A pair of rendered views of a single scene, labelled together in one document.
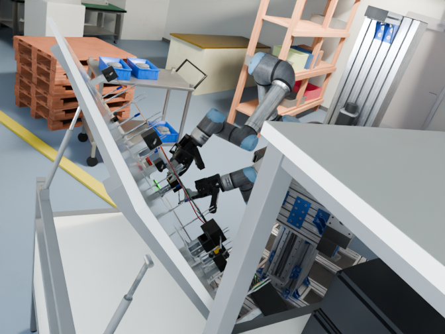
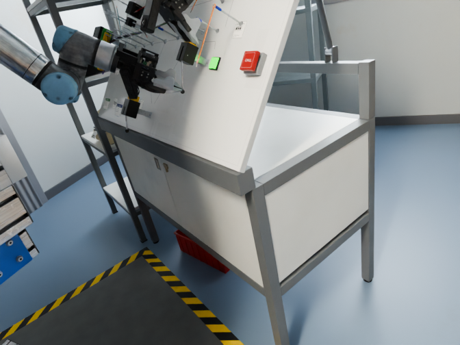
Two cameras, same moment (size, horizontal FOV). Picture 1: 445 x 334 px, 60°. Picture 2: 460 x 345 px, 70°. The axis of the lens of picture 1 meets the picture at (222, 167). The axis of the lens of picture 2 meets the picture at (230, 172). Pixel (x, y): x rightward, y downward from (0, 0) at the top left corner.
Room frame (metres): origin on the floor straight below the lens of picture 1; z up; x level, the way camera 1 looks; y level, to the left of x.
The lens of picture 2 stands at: (2.51, 0.27, 1.25)
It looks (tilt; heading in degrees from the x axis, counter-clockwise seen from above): 26 degrees down; 182
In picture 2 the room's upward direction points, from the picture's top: 12 degrees counter-clockwise
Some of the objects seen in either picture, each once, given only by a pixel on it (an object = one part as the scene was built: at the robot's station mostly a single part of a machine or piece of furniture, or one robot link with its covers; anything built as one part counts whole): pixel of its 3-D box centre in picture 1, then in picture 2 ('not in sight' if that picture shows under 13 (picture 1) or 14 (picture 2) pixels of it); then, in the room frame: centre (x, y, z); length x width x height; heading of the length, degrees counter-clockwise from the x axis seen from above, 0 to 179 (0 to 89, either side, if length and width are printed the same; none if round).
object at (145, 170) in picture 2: not in sight; (145, 172); (1.03, -0.19, 0.60); 0.55 x 0.02 x 0.39; 35
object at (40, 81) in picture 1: (77, 81); not in sight; (4.32, 1.94, 0.41); 1.14 x 0.82 x 0.81; 151
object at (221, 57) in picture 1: (220, 62); not in sight; (7.49, 0.61, 0.41); 2.32 x 0.74 x 0.83; 152
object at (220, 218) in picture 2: not in sight; (205, 210); (1.48, 0.12, 0.60); 0.55 x 0.03 x 0.39; 35
